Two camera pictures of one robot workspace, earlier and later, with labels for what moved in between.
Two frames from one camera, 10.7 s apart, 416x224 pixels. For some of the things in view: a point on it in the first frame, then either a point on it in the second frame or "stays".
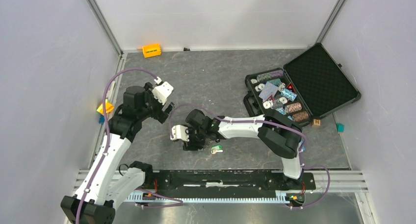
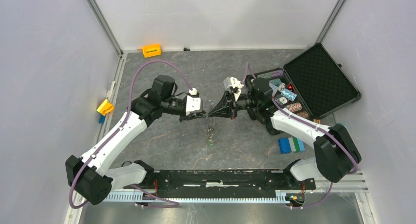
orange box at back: (151, 50) stays
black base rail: (221, 183) stays
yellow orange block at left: (109, 108) stays
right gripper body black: (196, 137) to (244, 102)
